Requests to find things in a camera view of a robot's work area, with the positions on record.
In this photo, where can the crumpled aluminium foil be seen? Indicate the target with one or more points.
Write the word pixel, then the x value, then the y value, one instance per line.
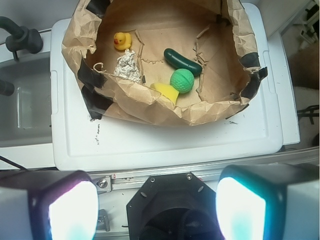
pixel 126 67

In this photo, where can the brown paper bag tray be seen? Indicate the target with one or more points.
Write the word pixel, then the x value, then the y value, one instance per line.
pixel 216 34

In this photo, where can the black faucet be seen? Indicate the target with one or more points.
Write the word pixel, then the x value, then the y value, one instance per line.
pixel 21 38

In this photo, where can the white sink basin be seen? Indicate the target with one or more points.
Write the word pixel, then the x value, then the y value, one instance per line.
pixel 25 116

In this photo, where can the green dimpled ball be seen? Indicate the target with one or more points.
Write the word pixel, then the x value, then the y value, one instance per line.
pixel 182 80

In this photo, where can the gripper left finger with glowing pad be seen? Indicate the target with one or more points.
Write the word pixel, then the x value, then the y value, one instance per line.
pixel 47 205

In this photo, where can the yellow sponge wedge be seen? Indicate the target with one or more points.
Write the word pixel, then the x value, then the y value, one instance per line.
pixel 166 90

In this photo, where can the white plastic bin lid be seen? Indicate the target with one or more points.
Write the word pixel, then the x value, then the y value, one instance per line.
pixel 111 144

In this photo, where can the yellow rubber duck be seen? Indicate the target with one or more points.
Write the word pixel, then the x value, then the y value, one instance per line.
pixel 122 40

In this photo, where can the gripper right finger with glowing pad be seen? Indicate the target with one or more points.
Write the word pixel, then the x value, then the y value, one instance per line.
pixel 278 201

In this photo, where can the black octagonal mount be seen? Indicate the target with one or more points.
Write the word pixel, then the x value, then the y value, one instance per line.
pixel 173 207

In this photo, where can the dark green plastic pickle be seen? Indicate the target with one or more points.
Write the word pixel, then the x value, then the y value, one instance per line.
pixel 178 61

